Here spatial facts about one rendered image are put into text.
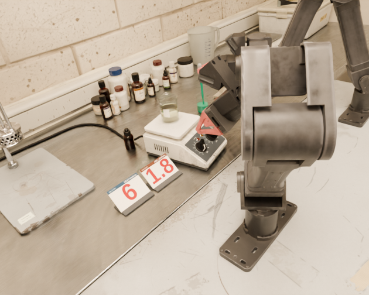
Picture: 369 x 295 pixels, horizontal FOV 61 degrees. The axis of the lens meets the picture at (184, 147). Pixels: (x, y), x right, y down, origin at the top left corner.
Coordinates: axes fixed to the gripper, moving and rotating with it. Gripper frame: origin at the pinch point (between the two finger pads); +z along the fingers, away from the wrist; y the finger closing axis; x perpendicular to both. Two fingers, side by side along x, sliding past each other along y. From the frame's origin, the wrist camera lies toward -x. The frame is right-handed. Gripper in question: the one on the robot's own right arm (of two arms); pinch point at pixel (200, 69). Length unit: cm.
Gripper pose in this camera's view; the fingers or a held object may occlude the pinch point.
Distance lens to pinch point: 103.3
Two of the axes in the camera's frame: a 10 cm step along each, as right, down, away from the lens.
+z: -9.8, -0.2, 2.1
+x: 1.1, 8.2, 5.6
